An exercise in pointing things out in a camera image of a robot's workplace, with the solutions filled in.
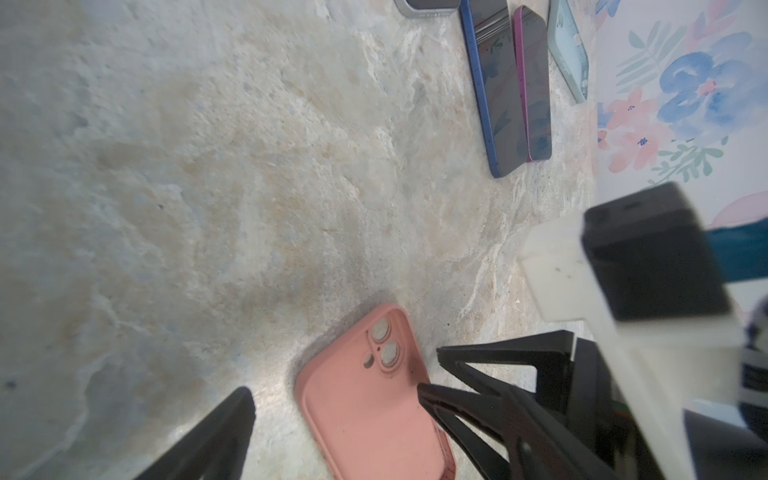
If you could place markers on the pink edged phone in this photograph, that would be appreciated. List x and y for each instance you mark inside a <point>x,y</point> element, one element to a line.
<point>531,44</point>

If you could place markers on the light blue phone case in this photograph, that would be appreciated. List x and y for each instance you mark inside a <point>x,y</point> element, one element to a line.
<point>568,50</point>

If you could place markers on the blue edged phone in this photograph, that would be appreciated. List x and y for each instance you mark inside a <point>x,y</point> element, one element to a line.
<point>489,39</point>

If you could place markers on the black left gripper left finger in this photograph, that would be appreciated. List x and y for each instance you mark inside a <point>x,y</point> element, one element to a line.
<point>216,448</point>

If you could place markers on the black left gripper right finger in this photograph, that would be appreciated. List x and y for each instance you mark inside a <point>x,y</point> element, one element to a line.
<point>509,436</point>

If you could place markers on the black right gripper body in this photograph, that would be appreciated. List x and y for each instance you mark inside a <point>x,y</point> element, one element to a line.
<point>597,415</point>

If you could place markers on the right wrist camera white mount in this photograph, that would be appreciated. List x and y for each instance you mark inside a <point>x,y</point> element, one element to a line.
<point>650,283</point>

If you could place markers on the silver edged phone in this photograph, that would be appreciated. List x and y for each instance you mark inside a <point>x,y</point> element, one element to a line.
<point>426,8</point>

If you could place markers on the pink phone case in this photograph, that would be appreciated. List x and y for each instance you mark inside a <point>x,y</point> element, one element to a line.
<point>359,398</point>

